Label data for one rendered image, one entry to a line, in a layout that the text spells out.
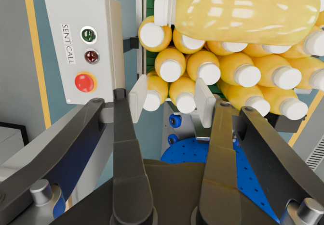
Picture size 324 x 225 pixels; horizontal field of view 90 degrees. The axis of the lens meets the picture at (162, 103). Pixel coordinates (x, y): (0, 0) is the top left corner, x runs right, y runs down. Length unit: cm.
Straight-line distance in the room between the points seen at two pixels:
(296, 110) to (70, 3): 45
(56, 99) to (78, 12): 158
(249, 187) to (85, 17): 47
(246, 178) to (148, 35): 38
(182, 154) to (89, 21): 37
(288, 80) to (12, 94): 210
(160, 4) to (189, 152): 37
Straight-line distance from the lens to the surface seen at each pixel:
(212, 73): 31
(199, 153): 49
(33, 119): 214
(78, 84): 35
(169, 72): 30
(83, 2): 33
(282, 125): 56
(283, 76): 37
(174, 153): 47
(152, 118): 161
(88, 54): 32
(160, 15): 25
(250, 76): 34
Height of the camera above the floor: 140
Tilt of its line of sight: 66 degrees down
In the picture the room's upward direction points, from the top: 173 degrees counter-clockwise
